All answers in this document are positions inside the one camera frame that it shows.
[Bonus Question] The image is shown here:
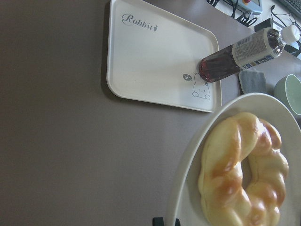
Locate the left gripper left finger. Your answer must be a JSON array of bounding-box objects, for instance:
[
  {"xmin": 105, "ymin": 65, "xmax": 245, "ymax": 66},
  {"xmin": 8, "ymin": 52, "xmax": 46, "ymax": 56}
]
[{"xmin": 152, "ymin": 217, "xmax": 164, "ymax": 226}]

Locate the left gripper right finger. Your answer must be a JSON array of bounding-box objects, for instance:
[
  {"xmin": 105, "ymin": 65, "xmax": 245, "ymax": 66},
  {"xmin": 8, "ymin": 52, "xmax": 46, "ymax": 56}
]
[{"xmin": 175, "ymin": 218, "xmax": 181, "ymax": 226}]

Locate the white round plate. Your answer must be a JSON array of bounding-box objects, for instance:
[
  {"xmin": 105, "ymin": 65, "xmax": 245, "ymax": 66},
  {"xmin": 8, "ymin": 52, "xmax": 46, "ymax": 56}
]
[{"xmin": 165, "ymin": 93, "xmax": 301, "ymax": 226}]

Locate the braided donut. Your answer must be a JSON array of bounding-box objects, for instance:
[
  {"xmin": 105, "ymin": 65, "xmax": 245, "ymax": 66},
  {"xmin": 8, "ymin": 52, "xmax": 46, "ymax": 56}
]
[{"xmin": 198, "ymin": 112, "xmax": 289, "ymax": 226}]

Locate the white rabbit tray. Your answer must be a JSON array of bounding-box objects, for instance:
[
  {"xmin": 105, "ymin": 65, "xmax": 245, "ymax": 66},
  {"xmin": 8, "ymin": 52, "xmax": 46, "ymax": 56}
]
[{"xmin": 107, "ymin": 0, "xmax": 222, "ymax": 112}]

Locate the tea bottle on tray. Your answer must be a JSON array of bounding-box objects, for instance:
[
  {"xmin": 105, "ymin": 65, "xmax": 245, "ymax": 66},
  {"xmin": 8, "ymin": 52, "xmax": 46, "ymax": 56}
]
[{"xmin": 199, "ymin": 25, "xmax": 300, "ymax": 83}]

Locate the grey folded cloth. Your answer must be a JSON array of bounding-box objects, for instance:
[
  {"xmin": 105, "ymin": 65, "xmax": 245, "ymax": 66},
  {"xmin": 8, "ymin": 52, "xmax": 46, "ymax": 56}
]
[{"xmin": 238, "ymin": 70, "xmax": 267, "ymax": 94}]

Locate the green bowl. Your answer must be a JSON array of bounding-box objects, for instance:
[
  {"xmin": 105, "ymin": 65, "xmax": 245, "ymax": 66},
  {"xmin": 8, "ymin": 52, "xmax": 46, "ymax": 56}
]
[{"xmin": 274, "ymin": 74, "xmax": 301, "ymax": 116}]

